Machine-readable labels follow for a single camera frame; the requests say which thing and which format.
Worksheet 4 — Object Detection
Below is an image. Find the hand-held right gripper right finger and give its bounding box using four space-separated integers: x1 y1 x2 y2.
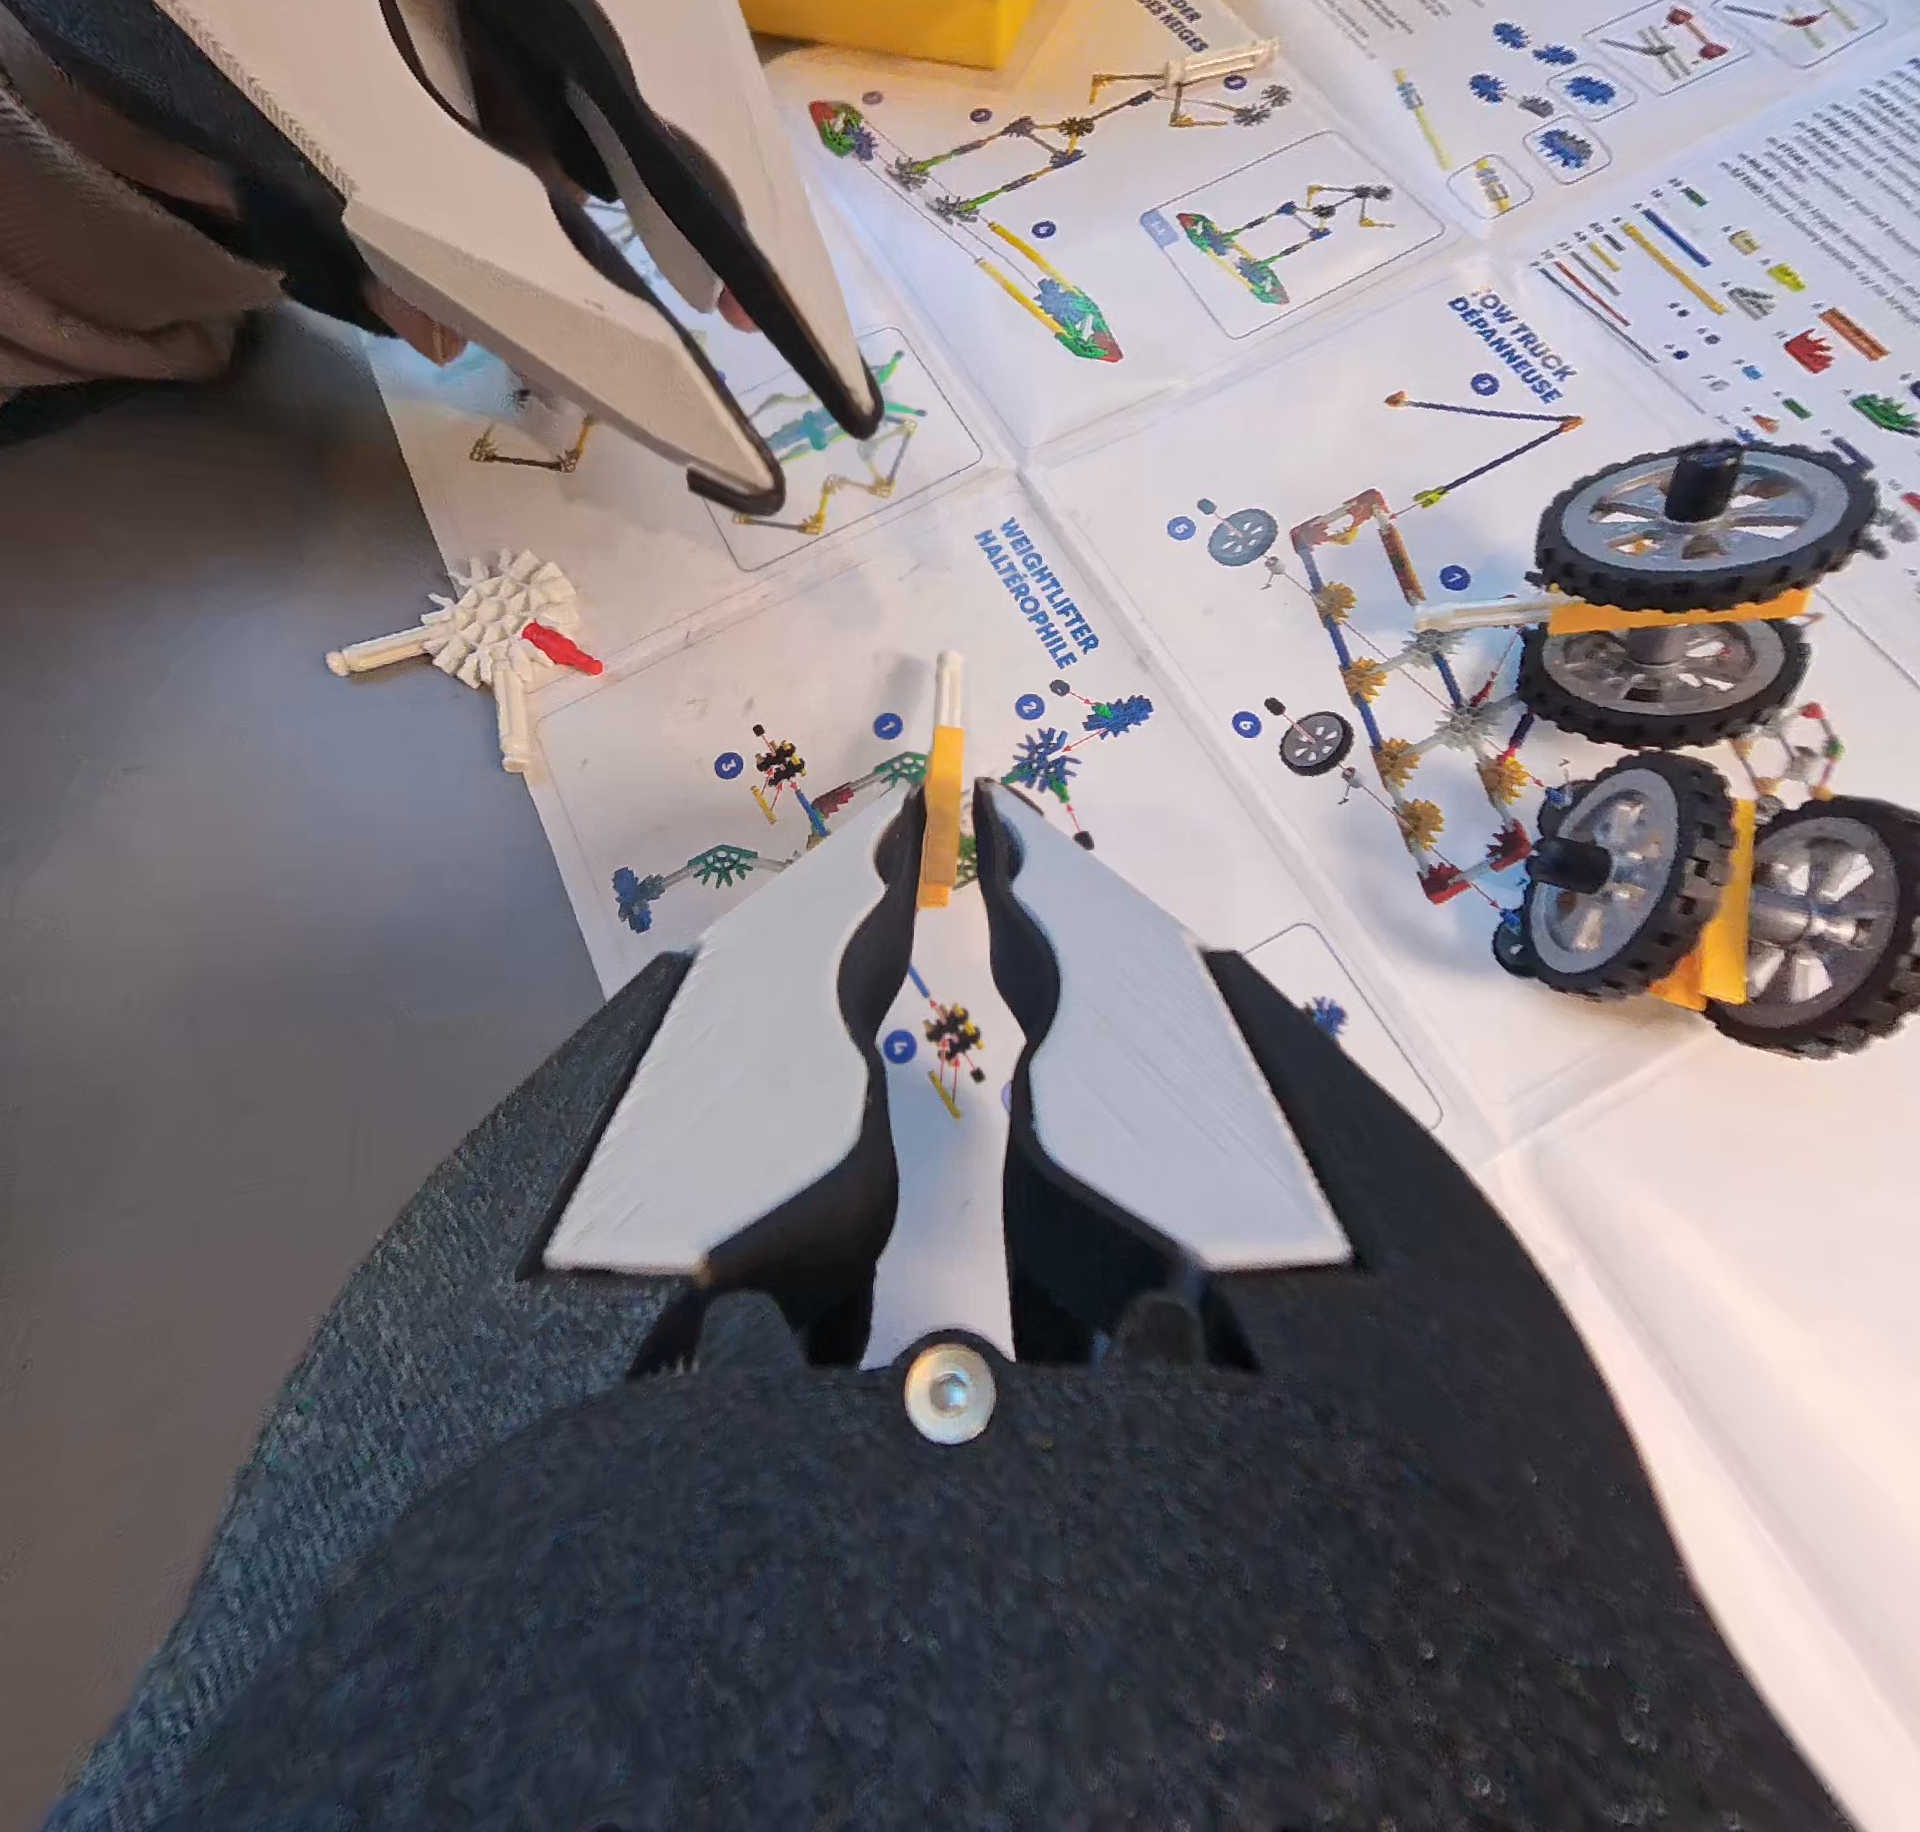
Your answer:
974 780 1355 1278

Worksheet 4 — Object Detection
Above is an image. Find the white printed instruction sheet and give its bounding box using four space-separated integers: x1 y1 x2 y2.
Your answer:
367 0 1920 1832

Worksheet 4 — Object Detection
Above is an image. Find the white snowflake connector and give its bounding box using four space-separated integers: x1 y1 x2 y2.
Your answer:
420 547 581 689

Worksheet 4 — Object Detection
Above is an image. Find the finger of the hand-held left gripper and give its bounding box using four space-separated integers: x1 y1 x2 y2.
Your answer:
88 0 789 517
433 0 888 441

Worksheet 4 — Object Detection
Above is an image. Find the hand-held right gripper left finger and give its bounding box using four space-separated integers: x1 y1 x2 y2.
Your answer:
543 786 931 1276

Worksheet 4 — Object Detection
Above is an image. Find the person's left hand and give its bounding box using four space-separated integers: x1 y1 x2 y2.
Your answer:
367 272 469 365

